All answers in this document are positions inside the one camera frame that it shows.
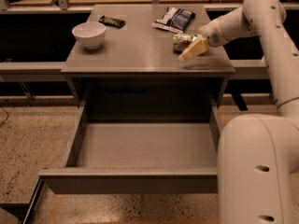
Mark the blue white chip bag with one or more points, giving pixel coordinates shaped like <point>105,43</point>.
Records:
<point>174,20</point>

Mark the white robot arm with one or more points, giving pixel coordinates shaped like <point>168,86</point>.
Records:
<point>259,150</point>

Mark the white ceramic bowl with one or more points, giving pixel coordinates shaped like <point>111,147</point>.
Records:
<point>90,34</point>

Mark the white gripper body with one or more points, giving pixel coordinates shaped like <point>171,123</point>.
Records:
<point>211,33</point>

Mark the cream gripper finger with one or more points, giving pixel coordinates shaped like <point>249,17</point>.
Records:
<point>196,48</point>

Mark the dark chocolate bar wrapper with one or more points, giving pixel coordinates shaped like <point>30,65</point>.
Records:
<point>113,22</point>

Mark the grey drawer cabinet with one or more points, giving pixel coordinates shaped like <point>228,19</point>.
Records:
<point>135,75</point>

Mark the open grey top drawer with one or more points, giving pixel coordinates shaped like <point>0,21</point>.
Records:
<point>138,158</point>

